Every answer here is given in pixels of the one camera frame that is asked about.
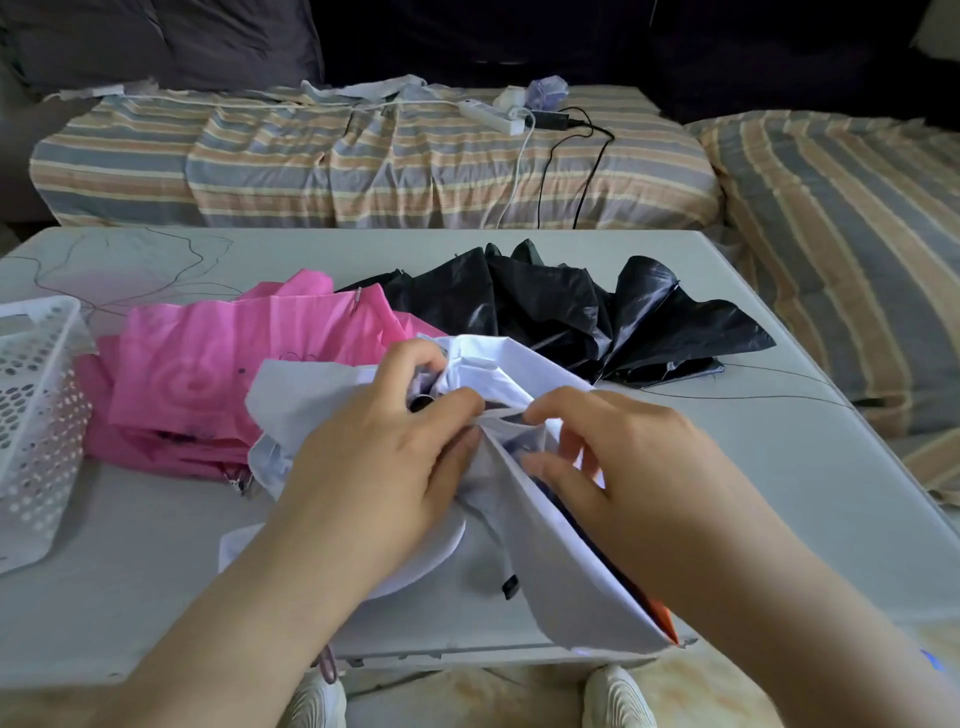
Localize person's right hand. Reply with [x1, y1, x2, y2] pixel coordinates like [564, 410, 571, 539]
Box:
[517, 387, 760, 595]

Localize person's left hand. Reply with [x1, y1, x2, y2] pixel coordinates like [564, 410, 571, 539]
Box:
[281, 337, 487, 597]

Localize white umbrella canopy fabric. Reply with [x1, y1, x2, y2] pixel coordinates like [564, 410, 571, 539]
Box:
[219, 333, 680, 655]

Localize person's left forearm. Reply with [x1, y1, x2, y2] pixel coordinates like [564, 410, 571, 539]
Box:
[97, 517, 384, 728]

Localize person's right forearm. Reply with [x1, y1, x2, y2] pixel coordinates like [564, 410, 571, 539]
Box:
[637, 525, 960, 728]

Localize black umbrella canopy fabric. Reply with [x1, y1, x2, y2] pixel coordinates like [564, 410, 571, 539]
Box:
[333, 240, 777, 390]

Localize black thread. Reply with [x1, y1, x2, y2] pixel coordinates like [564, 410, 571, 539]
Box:
[0, 228, 243, 316]
[645, 360, 886, 411]

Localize orange fabric piece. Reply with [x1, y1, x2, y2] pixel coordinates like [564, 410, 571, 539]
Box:
[645, 596, 681, 646]

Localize pink umbrella canopy fabric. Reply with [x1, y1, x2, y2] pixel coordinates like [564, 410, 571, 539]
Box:
[75, 270, 451, 496]

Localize white right shoe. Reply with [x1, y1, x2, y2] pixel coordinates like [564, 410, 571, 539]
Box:
[583, 663, 658, 728]

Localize white power strip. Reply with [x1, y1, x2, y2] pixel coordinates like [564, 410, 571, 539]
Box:
[457, 97, 526, 137]

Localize pale purple plastic bag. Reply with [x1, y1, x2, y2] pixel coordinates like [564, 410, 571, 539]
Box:
[525, 75, 571, 114]

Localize striped sofa cushion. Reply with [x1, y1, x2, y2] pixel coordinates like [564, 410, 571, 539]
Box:
[686, 110, 960, 511]

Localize striped sofa seat cover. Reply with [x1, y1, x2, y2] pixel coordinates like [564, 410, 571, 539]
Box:
[30, 84, 725, 230]

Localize dark sofa backrest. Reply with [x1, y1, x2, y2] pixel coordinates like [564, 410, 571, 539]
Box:
[311, 0, 931, 125]

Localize white cloth scraps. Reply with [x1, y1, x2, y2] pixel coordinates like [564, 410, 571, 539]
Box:
[300, 73, 459, 108]

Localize white perforated plastic basket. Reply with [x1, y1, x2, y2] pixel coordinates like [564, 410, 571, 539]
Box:
[0, 294, 99, 577]

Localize grey pillow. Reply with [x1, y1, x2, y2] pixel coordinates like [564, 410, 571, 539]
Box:
[0, 0, 325, 95]

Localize white cloth strip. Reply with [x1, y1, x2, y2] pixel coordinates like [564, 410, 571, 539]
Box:
[54, 77, 160, 103]

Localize white pillow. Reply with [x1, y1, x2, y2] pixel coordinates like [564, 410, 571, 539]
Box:
[911, 0, 960, 63]

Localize black cable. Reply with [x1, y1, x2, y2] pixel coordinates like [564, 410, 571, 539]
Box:
[536, 120, 616, 230]

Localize white cable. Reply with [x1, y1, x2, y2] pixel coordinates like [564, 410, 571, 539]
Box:
[491, 112, 538, 230]

